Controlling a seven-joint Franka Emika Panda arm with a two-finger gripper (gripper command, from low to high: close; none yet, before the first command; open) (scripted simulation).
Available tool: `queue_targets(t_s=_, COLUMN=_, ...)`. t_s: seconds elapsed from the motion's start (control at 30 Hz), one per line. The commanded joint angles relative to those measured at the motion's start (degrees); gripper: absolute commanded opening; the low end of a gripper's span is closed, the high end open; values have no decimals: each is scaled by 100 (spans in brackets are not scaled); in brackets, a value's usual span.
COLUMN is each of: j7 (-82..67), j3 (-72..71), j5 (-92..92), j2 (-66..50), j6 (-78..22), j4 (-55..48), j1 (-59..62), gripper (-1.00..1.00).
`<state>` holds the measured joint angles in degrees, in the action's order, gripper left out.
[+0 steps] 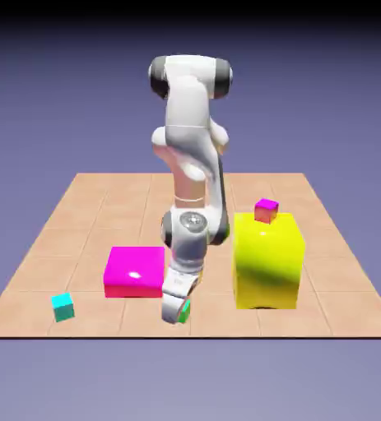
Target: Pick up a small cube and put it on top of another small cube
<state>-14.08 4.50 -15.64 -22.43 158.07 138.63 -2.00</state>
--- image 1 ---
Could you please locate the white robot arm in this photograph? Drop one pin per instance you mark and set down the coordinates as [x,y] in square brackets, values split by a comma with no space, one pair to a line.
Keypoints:
[187,108]

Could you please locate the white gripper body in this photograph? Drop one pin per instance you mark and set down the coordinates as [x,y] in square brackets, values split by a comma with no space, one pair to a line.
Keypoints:
[171,309]

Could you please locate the large magenta box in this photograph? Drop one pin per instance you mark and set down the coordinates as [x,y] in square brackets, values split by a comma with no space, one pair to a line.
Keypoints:
[134,270]

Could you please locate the small cyan cube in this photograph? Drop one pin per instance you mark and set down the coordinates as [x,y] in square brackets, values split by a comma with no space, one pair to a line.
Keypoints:
[63,307]

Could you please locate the small magenta cube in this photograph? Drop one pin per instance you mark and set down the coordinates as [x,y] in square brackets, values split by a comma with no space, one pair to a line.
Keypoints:
[266,210]

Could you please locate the small green cube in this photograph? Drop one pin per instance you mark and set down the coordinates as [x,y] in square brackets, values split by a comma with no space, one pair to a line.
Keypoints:
[184,311]

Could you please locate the large yellow box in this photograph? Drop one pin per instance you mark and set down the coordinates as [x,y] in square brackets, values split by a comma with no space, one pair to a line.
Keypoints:
[267,260]

